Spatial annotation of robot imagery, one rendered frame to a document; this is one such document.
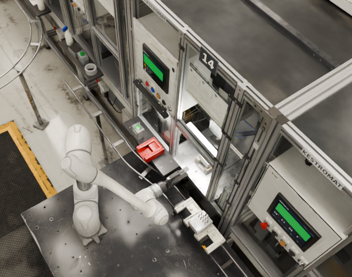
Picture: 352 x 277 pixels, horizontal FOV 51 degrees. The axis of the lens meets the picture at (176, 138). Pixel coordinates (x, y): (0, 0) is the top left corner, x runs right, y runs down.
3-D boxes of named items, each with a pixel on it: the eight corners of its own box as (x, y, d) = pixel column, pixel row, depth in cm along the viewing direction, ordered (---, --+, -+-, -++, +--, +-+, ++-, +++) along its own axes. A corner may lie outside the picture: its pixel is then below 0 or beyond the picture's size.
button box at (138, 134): (132, 134, 272) (131, 125, 262) (141, 129, 275) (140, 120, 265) (137, 142, 269) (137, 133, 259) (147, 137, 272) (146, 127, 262)
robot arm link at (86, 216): (76, 238, 245) (70, 226, 227) (76, 212, 255) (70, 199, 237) (100, 235, 247) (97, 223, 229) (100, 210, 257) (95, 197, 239)
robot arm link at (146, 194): (149, 194, 244) (159, 205, 235) (128, 206, 238) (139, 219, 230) (146, 183, 237) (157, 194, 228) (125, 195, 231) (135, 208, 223)
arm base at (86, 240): (87, 251, 246) (86, 249, 241) (71, 225, 255) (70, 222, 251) (110, 236, 253) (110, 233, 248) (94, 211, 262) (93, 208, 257)
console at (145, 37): (132, 76, 243) (128, 18, 205) (168, 59, 253) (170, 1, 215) (169, 118, 225) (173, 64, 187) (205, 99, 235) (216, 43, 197)
